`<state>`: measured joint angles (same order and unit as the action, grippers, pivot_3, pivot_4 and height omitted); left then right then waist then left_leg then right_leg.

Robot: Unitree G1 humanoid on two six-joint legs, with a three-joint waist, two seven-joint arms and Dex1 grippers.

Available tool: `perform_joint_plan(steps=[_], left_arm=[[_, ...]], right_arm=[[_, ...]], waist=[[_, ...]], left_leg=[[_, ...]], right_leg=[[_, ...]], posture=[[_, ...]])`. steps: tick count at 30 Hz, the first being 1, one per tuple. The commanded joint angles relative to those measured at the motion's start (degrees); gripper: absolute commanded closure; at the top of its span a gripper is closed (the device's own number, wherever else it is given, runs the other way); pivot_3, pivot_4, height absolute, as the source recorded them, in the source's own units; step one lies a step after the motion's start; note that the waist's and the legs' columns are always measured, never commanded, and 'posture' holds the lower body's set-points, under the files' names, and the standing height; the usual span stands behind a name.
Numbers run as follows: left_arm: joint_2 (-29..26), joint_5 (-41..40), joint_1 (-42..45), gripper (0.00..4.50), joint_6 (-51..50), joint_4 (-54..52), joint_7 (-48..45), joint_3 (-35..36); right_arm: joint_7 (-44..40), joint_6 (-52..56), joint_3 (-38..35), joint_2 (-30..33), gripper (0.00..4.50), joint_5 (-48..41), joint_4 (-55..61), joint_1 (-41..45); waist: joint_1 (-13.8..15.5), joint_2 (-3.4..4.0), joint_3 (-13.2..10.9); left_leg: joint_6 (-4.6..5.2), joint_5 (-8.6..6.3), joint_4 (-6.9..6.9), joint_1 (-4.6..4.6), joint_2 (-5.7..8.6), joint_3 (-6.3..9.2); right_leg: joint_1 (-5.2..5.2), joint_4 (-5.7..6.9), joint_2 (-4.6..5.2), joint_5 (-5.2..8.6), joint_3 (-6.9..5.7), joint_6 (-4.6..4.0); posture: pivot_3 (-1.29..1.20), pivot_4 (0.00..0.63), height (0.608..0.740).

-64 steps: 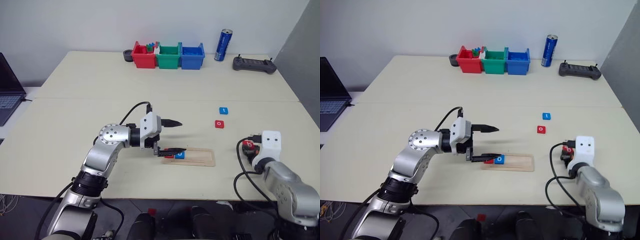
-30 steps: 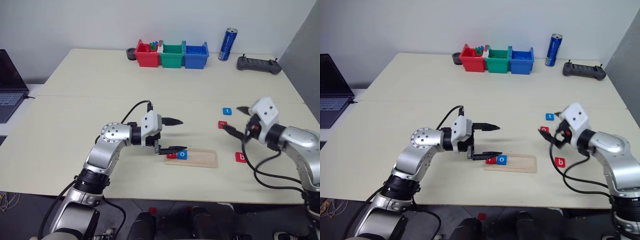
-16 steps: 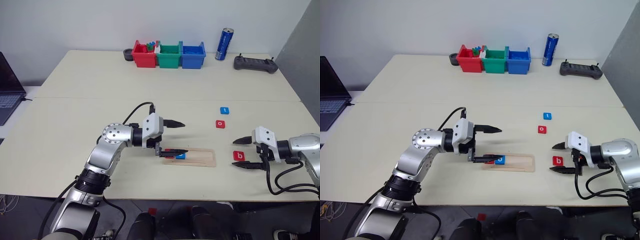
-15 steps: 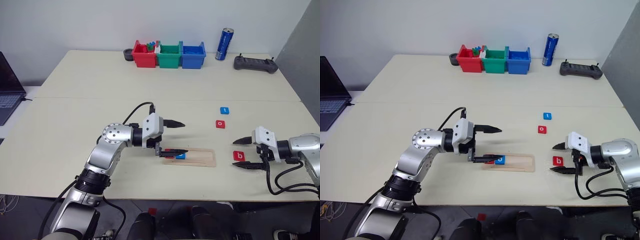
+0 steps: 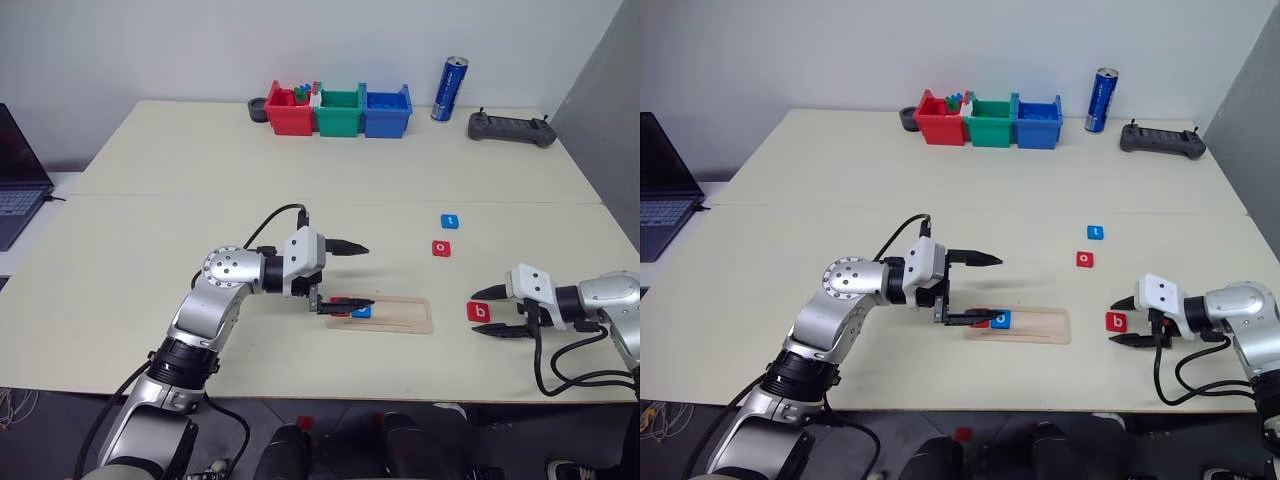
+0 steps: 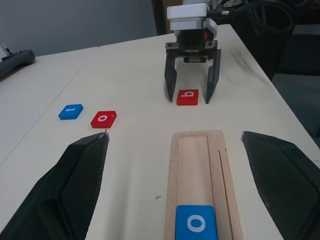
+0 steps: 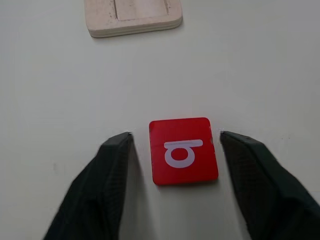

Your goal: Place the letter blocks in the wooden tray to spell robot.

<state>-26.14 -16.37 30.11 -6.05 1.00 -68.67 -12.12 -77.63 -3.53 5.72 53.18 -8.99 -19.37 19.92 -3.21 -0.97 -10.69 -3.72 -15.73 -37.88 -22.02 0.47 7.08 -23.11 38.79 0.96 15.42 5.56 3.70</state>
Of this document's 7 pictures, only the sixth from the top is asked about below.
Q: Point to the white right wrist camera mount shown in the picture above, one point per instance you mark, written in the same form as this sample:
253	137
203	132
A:
187	15

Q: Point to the blue letter o block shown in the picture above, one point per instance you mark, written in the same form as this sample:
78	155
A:
196	222

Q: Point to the wooden letter tray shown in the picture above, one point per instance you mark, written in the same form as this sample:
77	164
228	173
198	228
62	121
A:
195	170

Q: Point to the blue letter t block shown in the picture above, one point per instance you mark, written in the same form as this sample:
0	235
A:
70	111

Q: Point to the red letter b block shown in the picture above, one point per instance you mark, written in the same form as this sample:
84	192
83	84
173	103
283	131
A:
187	97

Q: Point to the red letter o block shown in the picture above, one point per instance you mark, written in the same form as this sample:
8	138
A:
103	119

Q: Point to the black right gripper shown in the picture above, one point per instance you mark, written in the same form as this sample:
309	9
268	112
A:
191	41

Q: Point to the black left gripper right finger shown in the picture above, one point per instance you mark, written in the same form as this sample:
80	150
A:
287	185

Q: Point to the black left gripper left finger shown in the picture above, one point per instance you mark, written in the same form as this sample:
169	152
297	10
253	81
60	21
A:
62	190

